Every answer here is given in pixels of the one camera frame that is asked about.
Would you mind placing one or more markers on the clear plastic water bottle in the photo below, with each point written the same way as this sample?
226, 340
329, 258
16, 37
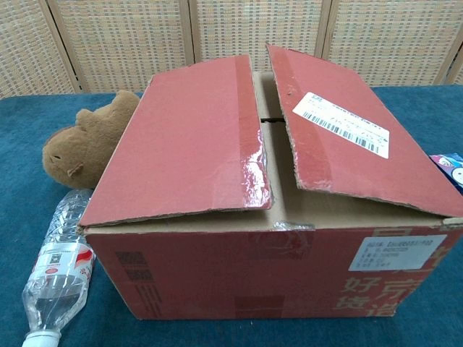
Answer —
54, 289

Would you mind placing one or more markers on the woven rattan folding screen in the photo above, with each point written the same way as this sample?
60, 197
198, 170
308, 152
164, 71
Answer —
123, 39

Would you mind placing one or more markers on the blue snack packet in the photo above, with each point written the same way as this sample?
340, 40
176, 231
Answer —
452, 168

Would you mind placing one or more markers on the brown plush capybara toy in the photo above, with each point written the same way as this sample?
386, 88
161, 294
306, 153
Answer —
90, 144

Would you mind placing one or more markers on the red cardboard box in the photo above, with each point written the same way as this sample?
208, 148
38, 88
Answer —
202, 260

